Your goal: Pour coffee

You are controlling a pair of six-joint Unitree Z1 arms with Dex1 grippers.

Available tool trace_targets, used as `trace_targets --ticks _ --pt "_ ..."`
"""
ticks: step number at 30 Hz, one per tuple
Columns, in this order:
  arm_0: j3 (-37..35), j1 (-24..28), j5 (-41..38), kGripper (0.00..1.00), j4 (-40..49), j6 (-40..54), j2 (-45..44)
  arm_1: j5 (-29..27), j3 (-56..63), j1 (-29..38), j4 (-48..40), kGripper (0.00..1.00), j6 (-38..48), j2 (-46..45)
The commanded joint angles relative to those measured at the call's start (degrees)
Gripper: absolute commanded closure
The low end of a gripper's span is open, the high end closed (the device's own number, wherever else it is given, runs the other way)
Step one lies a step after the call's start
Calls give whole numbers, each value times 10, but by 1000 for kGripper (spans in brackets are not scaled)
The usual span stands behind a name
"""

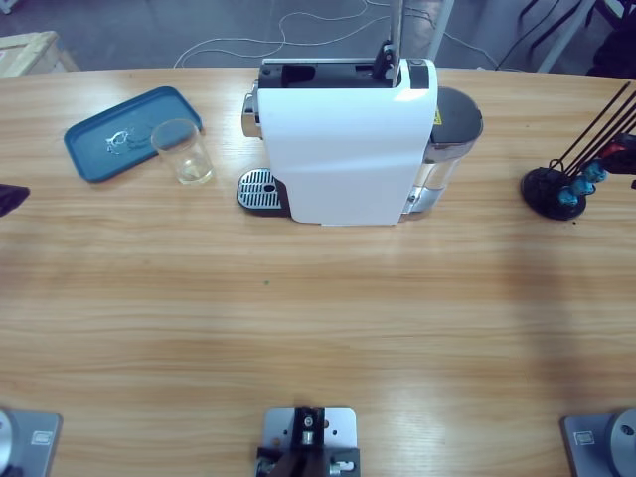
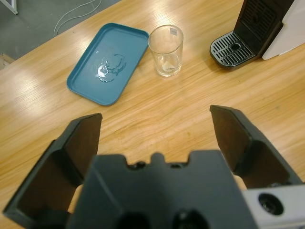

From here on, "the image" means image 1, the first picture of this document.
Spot clear drinking glass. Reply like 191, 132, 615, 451
150, 118, 216, 186

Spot clear water tank black lid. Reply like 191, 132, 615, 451
406, 86, 484, 221

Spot white capsule coffee machine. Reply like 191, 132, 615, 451
240, 58, 439, 229

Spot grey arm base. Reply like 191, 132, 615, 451
559, 407, 636, 477
0, 407, 65, 477

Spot white metal table leg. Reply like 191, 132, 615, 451
425, 0, 456, 64

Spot light wooden crate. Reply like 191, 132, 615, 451
0, 30, 80, 80

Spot black capsule holder with rods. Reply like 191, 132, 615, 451
520, 82, 636, 223

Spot white floor cable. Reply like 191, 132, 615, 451
173, 0, 498, 71

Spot white metal frame leg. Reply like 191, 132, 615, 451
539, 0, 597, 75

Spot teal plastic tray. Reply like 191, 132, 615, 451
63, 85, 204, 184

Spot silver coffee machine lever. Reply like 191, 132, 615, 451
372, 0, 404, 85

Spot grey mount with dark post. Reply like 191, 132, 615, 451
254, 405, 362, 477

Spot black chair legs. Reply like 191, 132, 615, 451
519, 0, 636, 67

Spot metal grille drip tray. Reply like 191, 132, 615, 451
236, 168, 290, 219

